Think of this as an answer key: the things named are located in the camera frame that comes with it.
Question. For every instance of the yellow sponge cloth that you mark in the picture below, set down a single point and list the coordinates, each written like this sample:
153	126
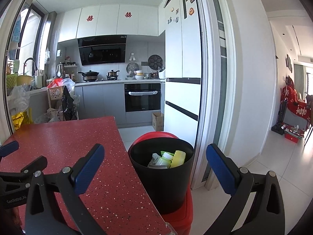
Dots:
178	159

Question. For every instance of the yellow foil bag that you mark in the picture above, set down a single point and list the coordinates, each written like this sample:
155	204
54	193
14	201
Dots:
22	118

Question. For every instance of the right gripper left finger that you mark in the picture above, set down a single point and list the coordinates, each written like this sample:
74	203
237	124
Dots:
43	215

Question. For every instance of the round black trivet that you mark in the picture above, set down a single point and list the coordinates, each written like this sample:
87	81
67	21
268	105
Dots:
155	62

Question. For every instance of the black range hood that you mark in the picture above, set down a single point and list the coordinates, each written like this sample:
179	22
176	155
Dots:
105	49

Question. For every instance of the red stool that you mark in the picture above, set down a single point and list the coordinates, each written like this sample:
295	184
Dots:
181	219

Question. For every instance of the blue white milk carton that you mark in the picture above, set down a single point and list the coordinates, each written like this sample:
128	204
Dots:
155	158

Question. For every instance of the red white basket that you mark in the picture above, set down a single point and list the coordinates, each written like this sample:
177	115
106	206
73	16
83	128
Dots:
55	91

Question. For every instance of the black kitchen faucet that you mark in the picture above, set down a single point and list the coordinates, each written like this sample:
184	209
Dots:
30	67

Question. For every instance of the white refrigerator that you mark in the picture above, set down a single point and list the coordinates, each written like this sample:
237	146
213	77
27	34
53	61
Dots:
183	69

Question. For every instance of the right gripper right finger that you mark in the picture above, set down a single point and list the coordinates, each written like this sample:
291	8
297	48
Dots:
255	205

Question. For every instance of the black trash bin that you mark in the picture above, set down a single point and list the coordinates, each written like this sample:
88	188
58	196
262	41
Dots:
165	187

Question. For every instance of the black wok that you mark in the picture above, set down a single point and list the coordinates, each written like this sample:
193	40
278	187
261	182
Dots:
90	76

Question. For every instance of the green plastic basket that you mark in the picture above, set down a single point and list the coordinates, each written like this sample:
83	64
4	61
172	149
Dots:
11	80

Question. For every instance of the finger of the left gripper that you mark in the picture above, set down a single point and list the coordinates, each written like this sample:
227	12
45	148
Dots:
9	148

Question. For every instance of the black plastic bag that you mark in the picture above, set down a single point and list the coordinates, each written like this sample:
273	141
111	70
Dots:
68	107

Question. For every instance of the white kettle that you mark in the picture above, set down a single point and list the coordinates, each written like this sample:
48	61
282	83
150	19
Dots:
161	73

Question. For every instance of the large light green bottle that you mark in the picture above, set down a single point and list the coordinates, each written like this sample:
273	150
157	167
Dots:
165	159

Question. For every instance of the clear plastic bag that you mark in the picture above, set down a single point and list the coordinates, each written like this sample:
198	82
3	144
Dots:
19	99

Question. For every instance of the black built-in oven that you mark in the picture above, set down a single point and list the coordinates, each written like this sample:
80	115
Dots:
142	97

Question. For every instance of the cardboard box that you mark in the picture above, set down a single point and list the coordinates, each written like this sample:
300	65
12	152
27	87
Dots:
158	121

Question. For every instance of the small cooking pot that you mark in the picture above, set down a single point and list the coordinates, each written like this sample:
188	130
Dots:
112	75

